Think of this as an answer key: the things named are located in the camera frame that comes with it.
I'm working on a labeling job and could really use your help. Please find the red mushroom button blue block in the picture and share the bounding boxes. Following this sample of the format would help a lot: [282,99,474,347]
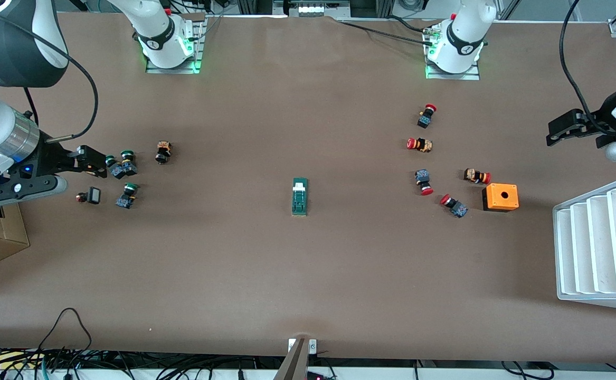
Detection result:
[414,169,434,196]
[439,193,469,219]
[417,103,438,129]

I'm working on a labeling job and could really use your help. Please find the tangled black floor cables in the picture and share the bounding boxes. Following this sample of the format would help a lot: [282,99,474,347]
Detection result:
[0,346,287,380]

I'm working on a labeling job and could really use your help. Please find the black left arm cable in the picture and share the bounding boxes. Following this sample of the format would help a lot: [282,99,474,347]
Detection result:
[560,0,612,135]

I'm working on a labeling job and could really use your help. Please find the grey device with white lights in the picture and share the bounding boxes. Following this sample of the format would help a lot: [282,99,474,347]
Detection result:
[273,0,350,17]

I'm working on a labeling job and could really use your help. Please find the black base power cable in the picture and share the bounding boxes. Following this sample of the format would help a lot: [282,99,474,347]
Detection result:
[339,18,438,45]

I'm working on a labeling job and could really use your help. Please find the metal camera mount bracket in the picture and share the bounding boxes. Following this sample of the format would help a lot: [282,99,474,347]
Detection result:
[273,338,319,380]

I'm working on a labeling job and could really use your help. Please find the orange button enclosure box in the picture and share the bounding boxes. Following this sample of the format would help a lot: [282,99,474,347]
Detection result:
[482,183,520,213]

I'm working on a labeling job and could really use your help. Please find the green terminal block rail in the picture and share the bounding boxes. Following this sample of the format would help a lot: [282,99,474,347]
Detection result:
[291,177,309,217]

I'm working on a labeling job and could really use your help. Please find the brown table mat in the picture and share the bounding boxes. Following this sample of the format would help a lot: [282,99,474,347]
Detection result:
[0,12,616,365]

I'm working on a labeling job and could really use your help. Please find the white slotted rack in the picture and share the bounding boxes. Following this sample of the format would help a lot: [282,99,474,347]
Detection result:
[552,176,616,313]

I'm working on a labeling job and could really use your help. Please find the green push button blue block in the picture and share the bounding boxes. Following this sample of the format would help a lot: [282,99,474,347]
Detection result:
[105,155,125,180]
[120,150,138,177]
[116,183,139,210]

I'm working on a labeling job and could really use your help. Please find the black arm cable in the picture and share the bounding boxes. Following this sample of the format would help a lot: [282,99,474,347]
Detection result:
[0,8,100,143]
[560,0,612,135]

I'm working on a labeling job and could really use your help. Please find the thin black cable loop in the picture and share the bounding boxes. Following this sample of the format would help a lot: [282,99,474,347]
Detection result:
[33,307,93,352]

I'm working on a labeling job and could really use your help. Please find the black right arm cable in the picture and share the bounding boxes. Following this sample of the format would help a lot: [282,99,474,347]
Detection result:
[0,8,100,143]

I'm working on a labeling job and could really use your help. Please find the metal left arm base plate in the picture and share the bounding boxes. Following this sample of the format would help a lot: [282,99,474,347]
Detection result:
[425,24,481,81]

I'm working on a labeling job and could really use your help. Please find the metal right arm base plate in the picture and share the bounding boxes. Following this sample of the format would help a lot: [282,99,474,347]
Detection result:
[146,16,205,74]

